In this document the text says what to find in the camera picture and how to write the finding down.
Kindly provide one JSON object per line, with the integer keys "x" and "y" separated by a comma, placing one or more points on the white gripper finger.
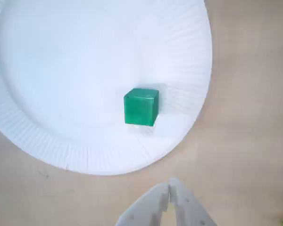
{"x": 143, "y": 209}
{"x": 188, "y": 209}

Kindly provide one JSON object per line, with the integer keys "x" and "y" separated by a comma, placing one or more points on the green cube block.
{"x": 140, "y": 110}

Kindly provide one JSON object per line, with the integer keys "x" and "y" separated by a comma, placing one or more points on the white paper plate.
{"x": 61, "y": 70}

